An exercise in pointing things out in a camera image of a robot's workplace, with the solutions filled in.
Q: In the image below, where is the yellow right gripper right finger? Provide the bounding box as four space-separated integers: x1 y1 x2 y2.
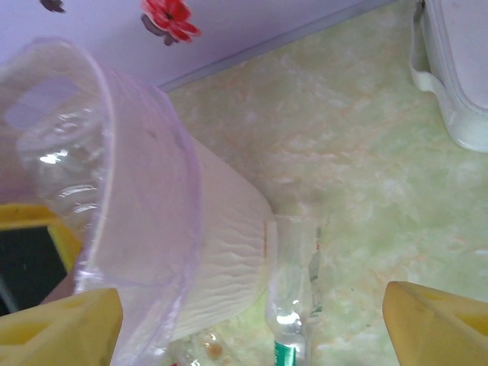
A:
382 281 488 366

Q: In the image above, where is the clear ribbed bottle white cap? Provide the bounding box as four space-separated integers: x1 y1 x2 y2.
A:
17 106 114 245

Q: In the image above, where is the white zipped case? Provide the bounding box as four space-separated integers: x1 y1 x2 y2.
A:
409 0 488 153

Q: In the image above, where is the white ribbed plastic bin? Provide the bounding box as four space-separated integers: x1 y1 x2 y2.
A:
167 144 276 340

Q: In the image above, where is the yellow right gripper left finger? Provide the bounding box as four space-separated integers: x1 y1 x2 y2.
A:
0 287 124 366

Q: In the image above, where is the slim bottle green ring label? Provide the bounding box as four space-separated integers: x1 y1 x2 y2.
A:
264 214 325 366

